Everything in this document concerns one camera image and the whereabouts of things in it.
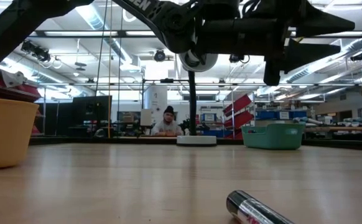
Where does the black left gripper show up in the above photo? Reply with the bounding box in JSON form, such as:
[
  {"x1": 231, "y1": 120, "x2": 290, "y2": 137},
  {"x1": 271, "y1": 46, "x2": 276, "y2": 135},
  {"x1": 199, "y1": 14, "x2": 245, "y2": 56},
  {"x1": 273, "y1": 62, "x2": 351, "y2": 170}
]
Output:
[{"x1": 196, "y1": 0, "x2": 356, "y2": 87}]

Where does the silver black-tipped battery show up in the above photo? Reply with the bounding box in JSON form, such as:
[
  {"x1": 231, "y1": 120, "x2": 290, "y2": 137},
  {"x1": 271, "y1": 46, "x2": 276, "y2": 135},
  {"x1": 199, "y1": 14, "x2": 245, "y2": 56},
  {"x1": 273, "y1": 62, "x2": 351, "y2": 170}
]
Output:
[{"x1": 225, "y1": 189, "x2": 295, "y2": 224}]

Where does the yellow plastic bin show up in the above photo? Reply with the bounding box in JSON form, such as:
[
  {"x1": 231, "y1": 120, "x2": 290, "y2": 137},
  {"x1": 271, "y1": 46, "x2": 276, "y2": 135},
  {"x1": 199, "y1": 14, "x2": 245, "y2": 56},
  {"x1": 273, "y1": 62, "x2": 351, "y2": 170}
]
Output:
[{"x1": 0, "y1": 97, "x2": 40, "y2": 170}]

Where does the blue storage crate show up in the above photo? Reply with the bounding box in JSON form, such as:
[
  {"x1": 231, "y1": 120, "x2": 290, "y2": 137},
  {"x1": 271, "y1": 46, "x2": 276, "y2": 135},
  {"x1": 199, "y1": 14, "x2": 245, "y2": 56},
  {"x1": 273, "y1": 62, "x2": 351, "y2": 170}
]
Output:
[{"x1": 254, "y1": 108, "x2": 309, "y2": 121}]

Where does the wooden background workbench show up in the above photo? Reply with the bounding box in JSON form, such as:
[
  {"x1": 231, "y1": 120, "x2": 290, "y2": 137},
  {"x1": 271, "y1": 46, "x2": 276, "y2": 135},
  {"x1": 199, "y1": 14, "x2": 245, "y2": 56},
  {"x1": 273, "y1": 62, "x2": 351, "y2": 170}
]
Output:
[{"x1": 302, "y1": 124, "x2": 362, "y2": 134}]

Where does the red tilted bin rack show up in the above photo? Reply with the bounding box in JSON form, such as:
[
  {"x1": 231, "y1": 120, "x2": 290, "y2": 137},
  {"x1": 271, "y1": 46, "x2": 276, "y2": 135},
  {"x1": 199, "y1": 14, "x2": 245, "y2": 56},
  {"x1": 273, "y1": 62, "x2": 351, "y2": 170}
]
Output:
[{"x1": 222, "y1": 93, "x2": 254, "y2": 140}]

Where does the teal plastic bin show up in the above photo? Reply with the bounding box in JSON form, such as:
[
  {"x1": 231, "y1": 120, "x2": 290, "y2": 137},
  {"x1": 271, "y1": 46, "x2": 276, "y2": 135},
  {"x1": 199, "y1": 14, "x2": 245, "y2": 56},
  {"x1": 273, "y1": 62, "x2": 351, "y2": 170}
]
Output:
[{"x1": 241, "y1": 123, "x2": 307, "y2": 151}]

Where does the blue floor crate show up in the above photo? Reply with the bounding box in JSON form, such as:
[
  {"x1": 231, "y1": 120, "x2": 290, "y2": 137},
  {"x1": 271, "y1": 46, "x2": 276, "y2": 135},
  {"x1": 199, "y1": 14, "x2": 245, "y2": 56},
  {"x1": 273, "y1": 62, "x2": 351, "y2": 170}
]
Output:
[{"x1": 203, "y1": 129, "x2": 232, "y2": 138}]

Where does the blue white sign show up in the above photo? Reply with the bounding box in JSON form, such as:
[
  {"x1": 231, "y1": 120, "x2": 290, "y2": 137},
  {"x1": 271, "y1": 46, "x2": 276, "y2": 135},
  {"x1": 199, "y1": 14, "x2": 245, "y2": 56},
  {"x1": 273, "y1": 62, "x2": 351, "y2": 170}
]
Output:
[{"x1": 200, "y1": 112, "x2": 218, "y2": 123}]

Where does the white desk lamp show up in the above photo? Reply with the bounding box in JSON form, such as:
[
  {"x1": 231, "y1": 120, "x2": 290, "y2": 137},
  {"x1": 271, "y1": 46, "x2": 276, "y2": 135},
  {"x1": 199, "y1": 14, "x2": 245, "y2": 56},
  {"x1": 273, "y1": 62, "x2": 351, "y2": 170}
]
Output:
[{"x1": 175, "y1": 51, "x2": 220, "y2": 147}]

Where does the white cylindrical tank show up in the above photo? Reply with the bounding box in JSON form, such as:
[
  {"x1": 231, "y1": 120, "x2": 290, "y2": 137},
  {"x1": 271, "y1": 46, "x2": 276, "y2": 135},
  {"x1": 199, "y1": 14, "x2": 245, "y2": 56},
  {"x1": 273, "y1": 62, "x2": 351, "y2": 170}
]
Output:
[{"x1": 143, "y1": 84, "x2": 169, "y2": 113}]

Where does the person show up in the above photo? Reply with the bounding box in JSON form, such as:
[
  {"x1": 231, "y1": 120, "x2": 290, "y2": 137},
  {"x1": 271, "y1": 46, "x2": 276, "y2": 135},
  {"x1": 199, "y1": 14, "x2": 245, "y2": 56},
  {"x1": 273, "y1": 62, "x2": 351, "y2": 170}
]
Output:
[{"x1": 151, "y1": 105, "x2": 185, "y2": 138}]

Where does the white rectangular panel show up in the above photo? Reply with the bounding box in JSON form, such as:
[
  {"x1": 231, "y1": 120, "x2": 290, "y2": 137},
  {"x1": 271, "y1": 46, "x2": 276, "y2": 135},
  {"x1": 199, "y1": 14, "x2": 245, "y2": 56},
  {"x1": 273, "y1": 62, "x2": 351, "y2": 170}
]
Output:
[{"x1": 139, "y1": 108, "x2": 154, "y2": 127}]

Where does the black overhead gantry beam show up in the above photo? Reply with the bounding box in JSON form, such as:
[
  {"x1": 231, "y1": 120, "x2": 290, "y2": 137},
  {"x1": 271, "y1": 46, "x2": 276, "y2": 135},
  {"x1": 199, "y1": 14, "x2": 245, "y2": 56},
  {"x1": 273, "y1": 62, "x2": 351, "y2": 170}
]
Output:
[{"x1": 25, "y1": 29, "x2": 362, "y2": 39}]

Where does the large black screen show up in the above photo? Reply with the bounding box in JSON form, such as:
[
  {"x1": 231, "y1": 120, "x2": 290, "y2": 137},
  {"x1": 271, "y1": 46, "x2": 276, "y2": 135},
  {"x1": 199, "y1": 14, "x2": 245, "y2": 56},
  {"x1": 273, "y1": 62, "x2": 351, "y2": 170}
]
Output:
[{"x1": 72, "y1": 95, "x2": 114, "y2": 126}]

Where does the red shelf rack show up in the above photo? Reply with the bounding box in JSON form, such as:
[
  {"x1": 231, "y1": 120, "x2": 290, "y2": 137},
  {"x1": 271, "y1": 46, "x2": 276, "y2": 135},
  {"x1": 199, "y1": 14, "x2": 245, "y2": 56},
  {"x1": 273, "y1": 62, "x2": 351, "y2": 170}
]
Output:
[{"x1": 0, "y1": 68, "x2": 45, "y2": 137}]

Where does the white shelf device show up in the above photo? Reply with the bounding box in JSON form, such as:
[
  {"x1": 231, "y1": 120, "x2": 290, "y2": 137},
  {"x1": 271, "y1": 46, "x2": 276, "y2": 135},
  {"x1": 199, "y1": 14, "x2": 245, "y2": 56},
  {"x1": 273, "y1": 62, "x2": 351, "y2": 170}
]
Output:
[{"x1": 1, "y1": 70, "x2": 29, "y2": 89}]

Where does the black gantry camera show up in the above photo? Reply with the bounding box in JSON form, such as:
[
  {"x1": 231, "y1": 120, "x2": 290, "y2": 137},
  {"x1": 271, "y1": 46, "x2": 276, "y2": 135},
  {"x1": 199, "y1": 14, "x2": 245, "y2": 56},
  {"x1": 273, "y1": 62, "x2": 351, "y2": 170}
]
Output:
[
  {"x1": 229, "y1": 53, "x2": 251, "y2": 64},
  {"x1": 20, "y1": 39, "x2": 52, "y2": 63}
]

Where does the black overhead camera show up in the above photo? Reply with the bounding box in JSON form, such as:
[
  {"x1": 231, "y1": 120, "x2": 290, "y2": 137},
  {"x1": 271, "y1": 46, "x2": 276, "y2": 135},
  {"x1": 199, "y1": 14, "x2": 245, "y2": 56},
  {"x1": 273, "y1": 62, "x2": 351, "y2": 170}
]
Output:
[{"x1": 153, "y1": 49, "x2": 167, "y2": 63}]

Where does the silver ventilation duct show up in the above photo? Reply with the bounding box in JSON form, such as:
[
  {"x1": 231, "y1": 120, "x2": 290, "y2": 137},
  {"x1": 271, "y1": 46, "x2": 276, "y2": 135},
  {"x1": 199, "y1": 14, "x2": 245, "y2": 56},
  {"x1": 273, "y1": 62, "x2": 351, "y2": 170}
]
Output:
[{"x1": 0, "y1": 39, "x2": 96, "y2": 98}]

